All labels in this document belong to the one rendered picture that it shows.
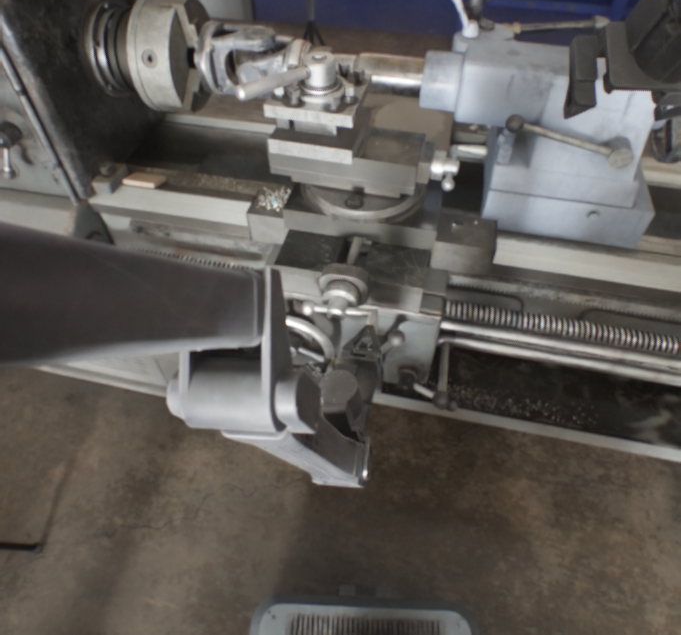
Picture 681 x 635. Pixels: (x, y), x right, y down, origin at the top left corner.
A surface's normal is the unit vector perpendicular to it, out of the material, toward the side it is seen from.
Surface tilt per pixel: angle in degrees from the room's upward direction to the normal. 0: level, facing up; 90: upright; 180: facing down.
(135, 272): 77
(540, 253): 36
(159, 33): 46
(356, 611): 0
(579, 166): 66
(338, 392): 11
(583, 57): 30
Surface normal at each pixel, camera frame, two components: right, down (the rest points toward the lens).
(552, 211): -0.22, 0.74
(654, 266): -0.13, -0.10
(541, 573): 0.00, -0.65
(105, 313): 0.97, 0.04
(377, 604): 0.03, -1.00
